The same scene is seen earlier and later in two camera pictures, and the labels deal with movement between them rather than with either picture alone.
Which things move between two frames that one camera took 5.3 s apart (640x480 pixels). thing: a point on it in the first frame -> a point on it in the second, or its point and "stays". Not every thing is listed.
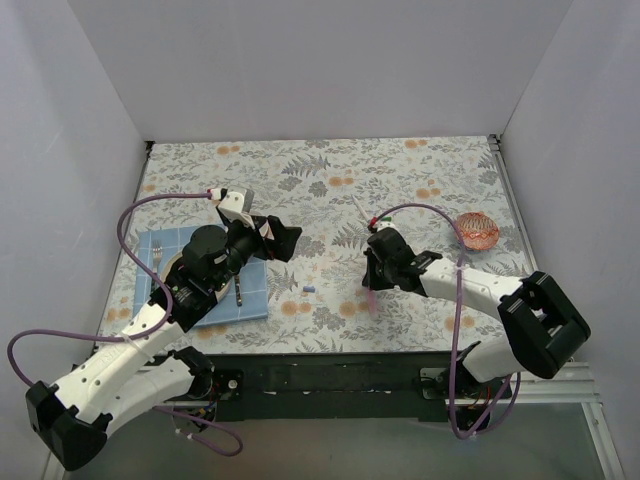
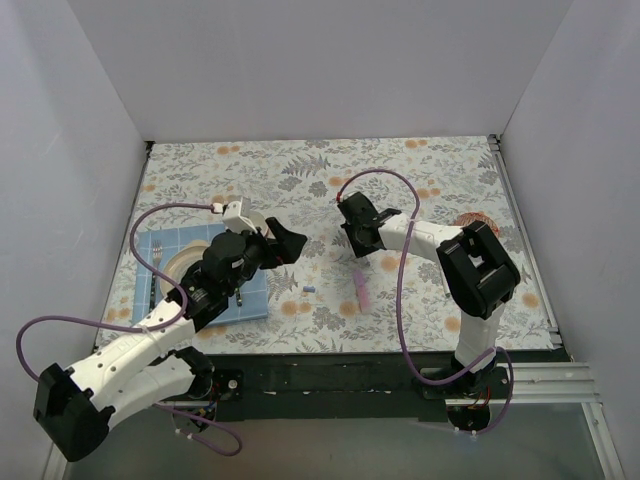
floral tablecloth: (448, 195) stays
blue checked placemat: (245, 298) stays
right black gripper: (373, 270) -> (357, 218)
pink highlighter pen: (372, 304) -> (363, 292)
